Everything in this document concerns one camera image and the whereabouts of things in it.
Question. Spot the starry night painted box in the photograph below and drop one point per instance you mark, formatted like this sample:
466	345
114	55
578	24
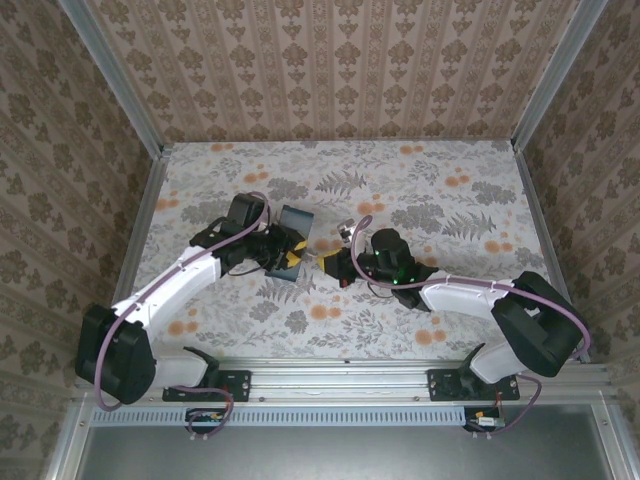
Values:
296	220

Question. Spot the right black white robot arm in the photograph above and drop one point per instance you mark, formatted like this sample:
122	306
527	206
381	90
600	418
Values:
460	297

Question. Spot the floral patterned table cover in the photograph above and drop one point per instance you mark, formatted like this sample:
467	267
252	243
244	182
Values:
350	330

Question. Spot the grey sheet metal panel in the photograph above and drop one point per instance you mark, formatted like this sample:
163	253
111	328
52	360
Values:
340	455

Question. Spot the aluminium table side rail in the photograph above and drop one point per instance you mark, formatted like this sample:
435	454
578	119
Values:
537	200
150	200

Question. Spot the aluminium mounting rail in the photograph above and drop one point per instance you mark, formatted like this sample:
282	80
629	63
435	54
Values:
340	380

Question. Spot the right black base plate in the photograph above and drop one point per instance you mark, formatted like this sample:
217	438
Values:
442	385

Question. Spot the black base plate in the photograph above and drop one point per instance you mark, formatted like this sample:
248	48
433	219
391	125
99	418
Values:
235	385
442	385

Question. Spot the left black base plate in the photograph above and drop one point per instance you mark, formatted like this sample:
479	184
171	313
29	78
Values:
235	385

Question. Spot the aluminium frame post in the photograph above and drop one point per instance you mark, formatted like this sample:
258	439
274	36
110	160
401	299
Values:
555	80
115	80

